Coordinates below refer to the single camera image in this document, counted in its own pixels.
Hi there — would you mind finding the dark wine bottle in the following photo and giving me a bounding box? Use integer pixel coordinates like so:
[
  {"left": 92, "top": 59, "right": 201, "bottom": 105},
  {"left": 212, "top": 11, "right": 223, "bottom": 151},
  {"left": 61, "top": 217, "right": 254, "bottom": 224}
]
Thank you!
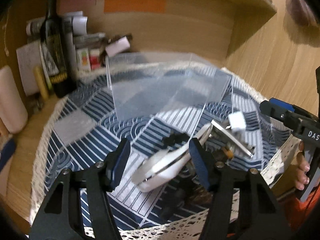
[{"left": 40, "top": 0, "right": 77, "bottom": 98}]

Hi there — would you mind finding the clear plastic storage box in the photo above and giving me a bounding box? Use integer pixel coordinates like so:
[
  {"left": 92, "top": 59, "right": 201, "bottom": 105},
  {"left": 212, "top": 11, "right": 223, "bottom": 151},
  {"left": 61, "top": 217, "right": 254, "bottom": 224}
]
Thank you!
[{"left": 106, "top": 52, "right": 231, "bottom": 135}]

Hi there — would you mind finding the small white cardboard box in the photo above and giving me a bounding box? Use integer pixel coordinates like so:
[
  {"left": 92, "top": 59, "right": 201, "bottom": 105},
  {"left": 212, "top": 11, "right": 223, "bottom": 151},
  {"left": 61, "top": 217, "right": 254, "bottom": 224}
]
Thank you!
[{"left": 105, "top": 36, "right": 131, "bottom": 57}]

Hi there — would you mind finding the small black clip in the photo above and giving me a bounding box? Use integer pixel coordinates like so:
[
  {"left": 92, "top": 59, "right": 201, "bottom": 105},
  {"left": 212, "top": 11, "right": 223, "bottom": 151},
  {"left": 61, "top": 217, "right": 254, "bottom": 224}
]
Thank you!
[{"left": 162, "top": 133, "right": 189, "bottom": 146}]

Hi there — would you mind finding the white cylinder container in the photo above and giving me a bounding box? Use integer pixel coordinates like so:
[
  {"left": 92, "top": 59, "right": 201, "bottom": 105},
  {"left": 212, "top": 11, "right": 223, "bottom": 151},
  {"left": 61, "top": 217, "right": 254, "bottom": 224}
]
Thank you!
[{"left": 0, "top": 66, "right": 28, "bottom": 134}]

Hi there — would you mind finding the blue patterned table cloth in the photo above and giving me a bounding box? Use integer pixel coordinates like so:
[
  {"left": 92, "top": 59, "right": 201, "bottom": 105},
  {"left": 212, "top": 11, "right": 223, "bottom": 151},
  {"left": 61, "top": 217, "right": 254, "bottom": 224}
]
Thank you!
[{"left": 30, "top": 74, "right": 299, "bottom": 239}]

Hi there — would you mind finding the person's right hand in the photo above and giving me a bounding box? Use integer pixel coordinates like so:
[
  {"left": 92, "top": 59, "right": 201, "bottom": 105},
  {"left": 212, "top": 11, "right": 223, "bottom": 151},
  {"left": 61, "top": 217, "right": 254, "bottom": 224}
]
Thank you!
[{"left": 294, "top": 141, "right": 310, "bottom": 191}]

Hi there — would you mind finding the white cube charger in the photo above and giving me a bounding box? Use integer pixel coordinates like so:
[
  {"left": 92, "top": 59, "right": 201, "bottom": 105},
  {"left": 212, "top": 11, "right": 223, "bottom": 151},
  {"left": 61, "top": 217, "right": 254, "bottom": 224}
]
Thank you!
[{"left": 228, "top": 111, "right": 246, "bottom": 133}]

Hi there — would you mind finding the orange sticky paper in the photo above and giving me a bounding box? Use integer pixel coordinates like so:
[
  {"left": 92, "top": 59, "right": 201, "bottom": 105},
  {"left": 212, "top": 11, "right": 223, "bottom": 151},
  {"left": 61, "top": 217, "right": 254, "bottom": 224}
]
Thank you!
[{"left": 104, "top": 0, "right": 166, "bottom": 13}]

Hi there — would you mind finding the small brown lighter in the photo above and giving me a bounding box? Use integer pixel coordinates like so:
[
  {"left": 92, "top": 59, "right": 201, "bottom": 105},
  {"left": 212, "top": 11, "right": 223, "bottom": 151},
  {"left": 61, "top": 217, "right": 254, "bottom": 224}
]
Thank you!
[{"left": 221, "top": 147, "right": 234, "bottom": 159}]

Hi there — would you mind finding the white handheld massager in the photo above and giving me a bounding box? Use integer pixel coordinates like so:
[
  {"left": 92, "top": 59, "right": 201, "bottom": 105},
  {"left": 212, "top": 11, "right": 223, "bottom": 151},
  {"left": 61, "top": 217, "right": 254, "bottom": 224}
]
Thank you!
[{"left": 131, "top": 122, "right": 214, "bottom": 193}]

